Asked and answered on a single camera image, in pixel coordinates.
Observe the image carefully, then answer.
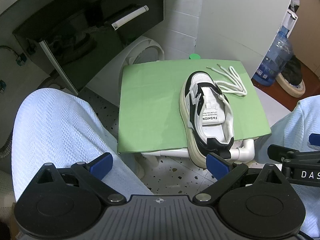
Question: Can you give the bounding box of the dark cloth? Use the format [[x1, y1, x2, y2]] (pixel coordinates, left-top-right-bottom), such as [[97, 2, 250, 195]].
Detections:
[[281, 55, 303, 85]]

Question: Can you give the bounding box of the black cabinet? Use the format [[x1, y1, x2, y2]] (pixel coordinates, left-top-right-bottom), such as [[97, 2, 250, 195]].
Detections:
[[12, 0, 165, 93]]

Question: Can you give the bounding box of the tape roll with black cloth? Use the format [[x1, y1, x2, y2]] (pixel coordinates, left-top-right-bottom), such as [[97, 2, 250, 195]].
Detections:
[[276, 72, 306, 98]]

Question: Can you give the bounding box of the white shoelace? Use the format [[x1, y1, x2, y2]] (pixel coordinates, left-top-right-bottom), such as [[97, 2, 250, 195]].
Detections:
[[206, 64, 248, 97]]

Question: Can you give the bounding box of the blue water jug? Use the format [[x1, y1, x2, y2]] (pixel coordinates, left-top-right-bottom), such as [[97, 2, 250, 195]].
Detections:
[[251, 25, 293, 86]]

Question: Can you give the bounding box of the person's right leg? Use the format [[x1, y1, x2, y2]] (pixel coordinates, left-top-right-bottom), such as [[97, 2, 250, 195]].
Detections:
[[255, 96, 320, 235]]

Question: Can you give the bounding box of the white and black sneaker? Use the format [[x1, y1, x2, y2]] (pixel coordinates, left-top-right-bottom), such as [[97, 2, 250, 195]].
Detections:
[[178, 70, 235, 167]]

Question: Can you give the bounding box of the white cabinet handle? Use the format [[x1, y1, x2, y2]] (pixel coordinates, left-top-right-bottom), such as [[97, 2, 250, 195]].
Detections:
[[111, 5, 149, 30]]

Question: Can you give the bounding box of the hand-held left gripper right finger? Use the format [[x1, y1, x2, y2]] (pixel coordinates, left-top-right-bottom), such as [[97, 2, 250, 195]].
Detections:
[[194, 152, 290, 205]]

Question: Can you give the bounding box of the green foam board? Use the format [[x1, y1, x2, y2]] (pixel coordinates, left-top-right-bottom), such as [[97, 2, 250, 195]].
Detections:
[[117, 59, 272, 155]]

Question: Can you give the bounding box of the brown wooden door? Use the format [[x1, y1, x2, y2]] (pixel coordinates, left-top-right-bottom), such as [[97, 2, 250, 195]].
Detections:
[[295, 0, 320, 77]]

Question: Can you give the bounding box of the white board panel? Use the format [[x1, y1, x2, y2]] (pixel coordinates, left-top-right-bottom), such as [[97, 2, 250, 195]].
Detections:
[[194, 0, 304, 80]]

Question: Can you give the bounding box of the white round fan housing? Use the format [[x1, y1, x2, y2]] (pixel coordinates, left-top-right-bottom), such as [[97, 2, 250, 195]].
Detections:
[[86, 35, 165, 110]]

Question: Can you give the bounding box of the person's leg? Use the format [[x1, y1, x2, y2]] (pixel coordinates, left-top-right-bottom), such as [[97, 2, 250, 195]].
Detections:
[[11, 87, 154, 203], [255, 96, 320, 235]]

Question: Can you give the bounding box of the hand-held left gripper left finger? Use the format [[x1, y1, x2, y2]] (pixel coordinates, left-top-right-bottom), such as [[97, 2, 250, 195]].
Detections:
[[35, 152, 127, 205]]

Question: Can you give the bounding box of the person's left leg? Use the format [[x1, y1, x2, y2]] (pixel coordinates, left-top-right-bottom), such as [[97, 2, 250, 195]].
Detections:
[[11, 87, 154, 203]]

